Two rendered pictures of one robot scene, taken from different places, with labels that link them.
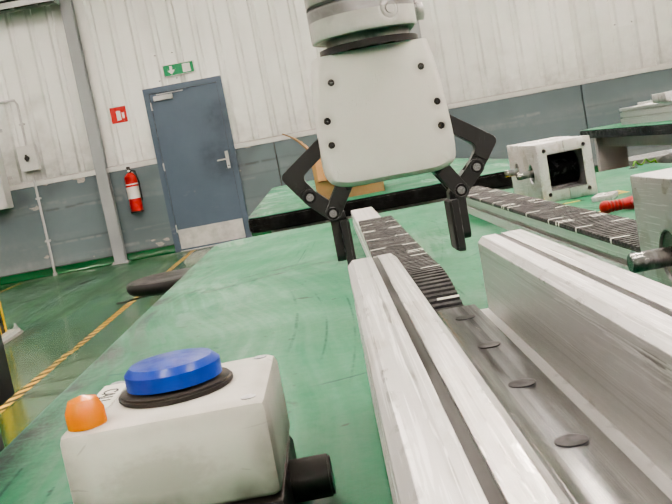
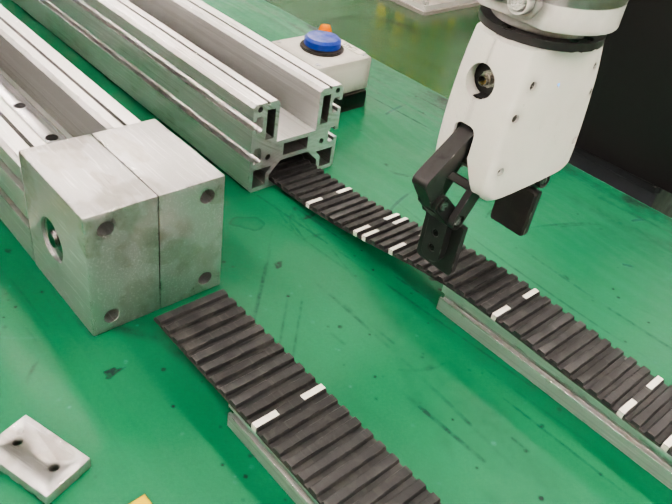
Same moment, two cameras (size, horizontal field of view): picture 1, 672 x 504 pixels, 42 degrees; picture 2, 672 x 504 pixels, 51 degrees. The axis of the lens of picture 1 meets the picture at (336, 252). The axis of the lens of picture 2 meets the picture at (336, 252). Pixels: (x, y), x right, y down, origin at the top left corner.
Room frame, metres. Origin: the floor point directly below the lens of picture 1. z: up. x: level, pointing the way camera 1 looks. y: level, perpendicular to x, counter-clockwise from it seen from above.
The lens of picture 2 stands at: (0.90, -0.43, 1.12)
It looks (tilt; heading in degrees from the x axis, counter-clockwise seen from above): 37 degrees down; 132
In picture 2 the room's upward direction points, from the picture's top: 10 degrees clockwise
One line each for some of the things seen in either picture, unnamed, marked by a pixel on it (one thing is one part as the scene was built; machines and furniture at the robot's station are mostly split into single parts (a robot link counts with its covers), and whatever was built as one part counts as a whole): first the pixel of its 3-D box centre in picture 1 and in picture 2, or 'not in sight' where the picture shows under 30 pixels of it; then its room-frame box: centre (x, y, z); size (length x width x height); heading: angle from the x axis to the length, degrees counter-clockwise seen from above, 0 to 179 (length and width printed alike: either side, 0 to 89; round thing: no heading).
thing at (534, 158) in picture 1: (549, 170); not in sight; (1.46, -0.37, 0.83); 0.11 x 0.10 x 0.10; 93
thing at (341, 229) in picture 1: (329, 229); (529, 185); (0.68, 0.00, 0.87); 0.03 x 0.03 x 0.07; 0
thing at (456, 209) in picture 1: (467, 204); (434, 229); (0.68, -0.11, 0.87); 0.03 x 0.03 x 0.07; 0
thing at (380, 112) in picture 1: (379, 105); (519, 93); (0.68, -0.05, 0.95); 0.10 x 0.07 x 0.11; 90
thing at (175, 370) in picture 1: (175, 380); (322, 44); (0.36, 0.08, 0.84); 0.04 x 0.04 x 0.02
